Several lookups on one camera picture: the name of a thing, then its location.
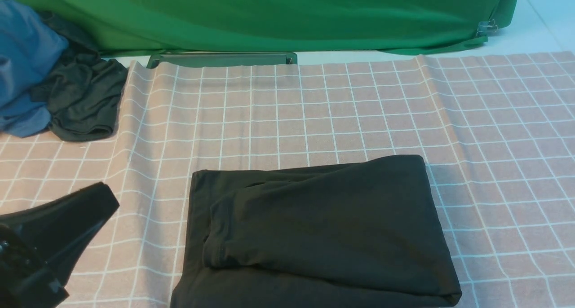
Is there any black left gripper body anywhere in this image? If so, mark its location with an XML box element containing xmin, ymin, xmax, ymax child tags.
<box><xmin>0</xmin><ymin>225</ymin><xmax>69</xmax><ymax>308</ymax></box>

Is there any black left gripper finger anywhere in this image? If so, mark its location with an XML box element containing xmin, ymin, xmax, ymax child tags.
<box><xmin>0</xmin><ymin>182</ymin><xmax>119</xmax><ymax>284</ymax></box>

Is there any dark gray long-sleeve shirt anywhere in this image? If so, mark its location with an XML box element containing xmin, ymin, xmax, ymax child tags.
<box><xmin>170</xmin><ymin>154</ymin><xmax>462</xmax><ymax>308</ymax></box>

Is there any teal metal rail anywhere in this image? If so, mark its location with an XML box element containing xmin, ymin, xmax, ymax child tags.
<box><xmin>146</xmin><ymin>52</ymin><xmax>298</xmax><ymax>69</ymax></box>

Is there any green backdrop cloth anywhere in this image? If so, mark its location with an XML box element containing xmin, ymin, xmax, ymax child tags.
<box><xmin>16</xmin><ymin>0</ymin><xmax>517</xmax><ymax>56</ymax></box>

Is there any metal binder clip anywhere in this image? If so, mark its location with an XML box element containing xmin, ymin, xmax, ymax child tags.
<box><xmin>476</xmin><ymin>19</ymin><xmax>499</xmax><ymax>37</ymax></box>

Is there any blue crumpled garment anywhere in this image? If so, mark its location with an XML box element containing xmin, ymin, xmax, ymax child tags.
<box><xmin>0</xmin><ymin>0</ymin><xmax>69</xmax><ymax>138</ymax></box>

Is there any dark crumpled garment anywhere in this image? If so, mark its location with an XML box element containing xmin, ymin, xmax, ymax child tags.
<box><xmin>30</xmin><ymin>11</ymin><xmax>128</xmax><ymax>142</ymax></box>

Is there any pink checkered tablecloth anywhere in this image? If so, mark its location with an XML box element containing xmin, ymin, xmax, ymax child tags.
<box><xmin>0</xmin><ymin>52</ymin><xmax>575</xmax><ymax>308</ymax></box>

